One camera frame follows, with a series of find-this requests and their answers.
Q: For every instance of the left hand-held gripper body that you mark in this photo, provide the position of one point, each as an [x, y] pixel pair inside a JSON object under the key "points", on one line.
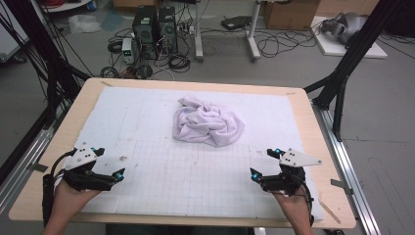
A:
{"points": [[80, 156]]}

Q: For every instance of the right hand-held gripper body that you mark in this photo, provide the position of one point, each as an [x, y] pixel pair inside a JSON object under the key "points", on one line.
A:
{"points": [[295, 158]]}

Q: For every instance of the pale pink towel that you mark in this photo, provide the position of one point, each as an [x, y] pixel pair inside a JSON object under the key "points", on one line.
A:
{"points": [[208, 124]]}

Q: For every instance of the person's right hand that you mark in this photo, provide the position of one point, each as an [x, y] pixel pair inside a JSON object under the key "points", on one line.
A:
{"points": [[295, 205]]}

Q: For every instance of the person's left hand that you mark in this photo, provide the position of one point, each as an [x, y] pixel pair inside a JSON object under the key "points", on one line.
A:
{"points": [[67, 202]]}

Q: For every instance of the black tape strip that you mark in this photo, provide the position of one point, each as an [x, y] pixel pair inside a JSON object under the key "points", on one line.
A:
{"points": [[38, 167]]}

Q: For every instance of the white table leg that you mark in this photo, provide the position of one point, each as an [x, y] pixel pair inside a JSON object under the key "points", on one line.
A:
{"points": [[259, 231]]}

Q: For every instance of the grey tape strip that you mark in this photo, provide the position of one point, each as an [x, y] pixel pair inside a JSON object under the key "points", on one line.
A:
{"points": [[341, 186]]}

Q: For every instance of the white foam mat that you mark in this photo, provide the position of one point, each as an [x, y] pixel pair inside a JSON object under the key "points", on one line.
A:
{"points": [[182, 176]]}

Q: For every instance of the brown tape piece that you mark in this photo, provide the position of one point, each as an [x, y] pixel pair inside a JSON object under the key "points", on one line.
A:
{"points": [[106, 83]]}

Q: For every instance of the person's dark lap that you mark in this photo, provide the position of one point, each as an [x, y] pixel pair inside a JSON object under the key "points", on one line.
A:
{"points": [[179, 230]]}

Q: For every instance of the white power supply unit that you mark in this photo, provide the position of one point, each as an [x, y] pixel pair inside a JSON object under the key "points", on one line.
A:
{"points": [[127, 50]]}

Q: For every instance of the white desk leg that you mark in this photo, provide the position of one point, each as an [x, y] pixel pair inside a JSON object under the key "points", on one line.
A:
{"points": [[198, 39], [253, 39]]}

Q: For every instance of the white floor board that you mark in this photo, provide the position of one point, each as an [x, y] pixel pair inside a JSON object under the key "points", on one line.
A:
{"points": [[336, 49]]}

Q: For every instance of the black computer tower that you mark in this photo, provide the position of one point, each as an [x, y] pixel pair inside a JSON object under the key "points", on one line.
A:
{"points": [[168, 29], [145, 32]]}

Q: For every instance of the clear plastic bag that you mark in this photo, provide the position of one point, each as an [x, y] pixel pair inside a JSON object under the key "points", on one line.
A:
{"points": [[83, 23]]}

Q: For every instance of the black metal stand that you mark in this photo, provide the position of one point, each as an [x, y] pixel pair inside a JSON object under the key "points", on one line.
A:
{"points": [[32, 32], [359, 45]]}

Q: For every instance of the teal floor sheet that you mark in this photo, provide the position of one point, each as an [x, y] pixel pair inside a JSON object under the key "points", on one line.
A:
{"points": [[112, 20]]}

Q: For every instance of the black flat device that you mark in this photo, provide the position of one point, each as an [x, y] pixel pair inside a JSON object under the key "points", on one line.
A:
{"points": [[235, 23]]}

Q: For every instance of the grey headset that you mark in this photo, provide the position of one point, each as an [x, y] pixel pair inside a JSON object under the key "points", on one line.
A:
{"points": [[349, 26]]}

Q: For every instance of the white round table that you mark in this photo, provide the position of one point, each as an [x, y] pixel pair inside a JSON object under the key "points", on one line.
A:
{"points": [[71, 6]]}

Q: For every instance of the large brown cardboard box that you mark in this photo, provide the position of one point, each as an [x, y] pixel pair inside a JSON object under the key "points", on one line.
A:
{"points": [[345, 7]]}

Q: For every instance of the aluminium rail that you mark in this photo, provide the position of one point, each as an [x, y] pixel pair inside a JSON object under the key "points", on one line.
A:
{"points": [[360, 212], [26, 160]]}

